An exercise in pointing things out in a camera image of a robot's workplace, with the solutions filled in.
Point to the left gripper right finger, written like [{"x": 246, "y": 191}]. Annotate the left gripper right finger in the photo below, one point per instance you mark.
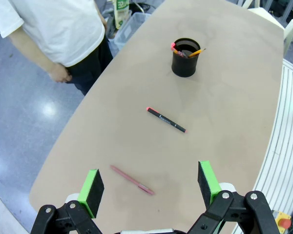
[{"x": 206, "y": 182}]

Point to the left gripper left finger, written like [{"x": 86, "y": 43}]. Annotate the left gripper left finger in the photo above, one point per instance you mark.
[{"x": 92, "y": 192}]

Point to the person's right forearm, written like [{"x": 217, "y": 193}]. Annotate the person's right forearm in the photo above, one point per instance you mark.
[{"x": 31, "y": 51}]

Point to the dusty pink pen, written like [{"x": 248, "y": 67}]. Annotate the dusty pink pen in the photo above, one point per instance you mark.
[{"x": 131, "y": 180}]

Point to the black mesh pen holder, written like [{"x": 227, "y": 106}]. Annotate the black mesh pen holder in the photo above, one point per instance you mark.
[{"x": 185, "y": 67}]

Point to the person's right hand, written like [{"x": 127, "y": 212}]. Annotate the person's right hand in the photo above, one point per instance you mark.
[{"x": 59, "y": 73}]

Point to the black marker pink caps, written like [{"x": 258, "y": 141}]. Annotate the black marker pink caps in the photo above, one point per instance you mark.
[{"x": 166, "y": 119}]

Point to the white slatted platform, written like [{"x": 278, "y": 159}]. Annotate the white slatted platform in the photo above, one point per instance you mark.
[{"x": 280, "y": 146}]

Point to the yellow emergency stop button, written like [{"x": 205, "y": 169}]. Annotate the yellow emergency stop button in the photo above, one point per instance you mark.
[{"x": 283, "y": 221}]

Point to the person in white shirt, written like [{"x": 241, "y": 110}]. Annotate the person in white shirt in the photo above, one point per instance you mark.
[{"x": 63, "y": 29}]

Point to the white chair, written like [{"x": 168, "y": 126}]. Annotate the white chair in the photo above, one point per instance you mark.
[{"x": 291, "y": 31}]

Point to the translucent grey plastic bin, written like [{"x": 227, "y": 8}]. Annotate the translucent grey plastic bin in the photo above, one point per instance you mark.
[{"x": 134, "y": 24}]

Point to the green labelled bottle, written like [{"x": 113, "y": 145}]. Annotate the green labelled bottle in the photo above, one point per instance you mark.
[{"x": 122, "y": 12}]

